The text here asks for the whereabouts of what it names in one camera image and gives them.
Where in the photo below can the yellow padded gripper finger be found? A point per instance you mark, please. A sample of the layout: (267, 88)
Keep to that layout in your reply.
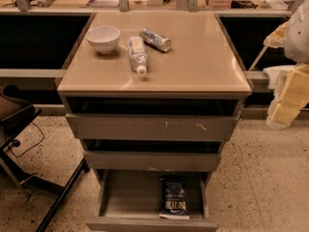
(291, 94)
(277, 37)

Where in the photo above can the blue chip bag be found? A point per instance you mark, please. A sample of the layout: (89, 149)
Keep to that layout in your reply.
(173, 205)

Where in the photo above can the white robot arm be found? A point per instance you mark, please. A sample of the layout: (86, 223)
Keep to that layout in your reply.
(296, 45)

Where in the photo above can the grey drawer cabinet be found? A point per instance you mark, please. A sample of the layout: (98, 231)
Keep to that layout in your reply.
(201, 75)

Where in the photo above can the top drawer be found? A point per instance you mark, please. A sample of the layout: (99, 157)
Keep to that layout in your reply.
(154, 128)

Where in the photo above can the middle drawer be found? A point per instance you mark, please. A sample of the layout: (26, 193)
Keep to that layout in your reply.
(152, 161)

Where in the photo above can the open bottom drawer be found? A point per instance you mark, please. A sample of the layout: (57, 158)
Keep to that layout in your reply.
(130, 201)

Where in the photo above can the white plastic housing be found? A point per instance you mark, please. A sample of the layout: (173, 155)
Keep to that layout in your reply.
(272, 74)

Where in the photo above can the dark items on right shelf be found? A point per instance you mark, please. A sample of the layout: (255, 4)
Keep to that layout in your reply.
(243, 4)

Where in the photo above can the silver drink can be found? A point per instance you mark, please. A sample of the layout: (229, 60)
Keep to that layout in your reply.
(152, 38)

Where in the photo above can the clear plastic water bottle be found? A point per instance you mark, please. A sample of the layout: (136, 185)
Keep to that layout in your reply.
(137, 55)

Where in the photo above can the white bowl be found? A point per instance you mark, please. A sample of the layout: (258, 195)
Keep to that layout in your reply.
(103, 39)

